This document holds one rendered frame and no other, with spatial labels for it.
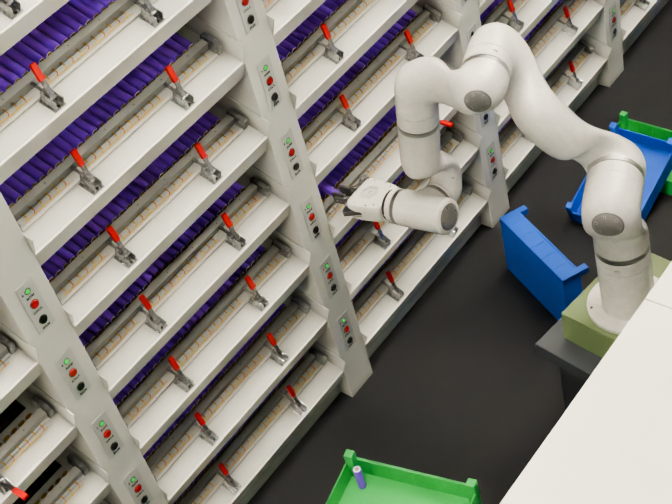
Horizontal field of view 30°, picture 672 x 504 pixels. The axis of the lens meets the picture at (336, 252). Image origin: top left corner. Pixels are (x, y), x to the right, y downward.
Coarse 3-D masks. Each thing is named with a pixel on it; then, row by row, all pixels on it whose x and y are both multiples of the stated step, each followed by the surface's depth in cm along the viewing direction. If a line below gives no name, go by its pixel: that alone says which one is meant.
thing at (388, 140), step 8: (392, 136) 317; (384, 144) 316; (376, 152) 314; (368, 160) 312; (376, 160) 314; (360, 168) 311; (376, 168) 313; (352, 176) 309; (368, 176) 312; (344, 184) 308; (352, 184) 310; (328, 200) 305; (328, 208) 304
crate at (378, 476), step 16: (352, 464) 271; (368, 464) 272; (384, 464) 269; (352, 480) 275; (368, 480) 274; (384, 480) 273; (400, 480) 271; (416, 480) 268; (432, 480) 266; (448, 480) 263; (336, 496) 269; (352, 496) 272; (368, 496) 271; (384, 496) 270; (400, 496) 269; (416, 496) 268; (432, 496) 267; (448, 496) 266; (464, 496) 265; (480, 496) 263
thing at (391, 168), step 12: (444, 108) 327; (396, 144) 319; (384, 156) 317; (396, 156) 317; (372, 168) 314; (384, 168) 315; (396, 168) 315; (384, 180) 313; (336, 216) 305; (348, 216) 306; (336, 228) 304; (348, 228) 308; (336, 240) 305
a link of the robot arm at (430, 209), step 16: (400, 192) 284; (416, 192) 283; (432, 192) 281; (400, 208) 282; (416, 208) 279; (432, 208) 276; (448, 208) 277; (400, 224) 285; (416, 224) 280; (432, 224) 277; (448, 224) 278
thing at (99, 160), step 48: (192, 48) 254; (240, 48) 253; (144, 96) 246; (192, 96) 247; (48, 144) 238; (96, 144) 239; (144, 144) 243; (48, 192) 234; (96, 192) 235; (48, 240) 229
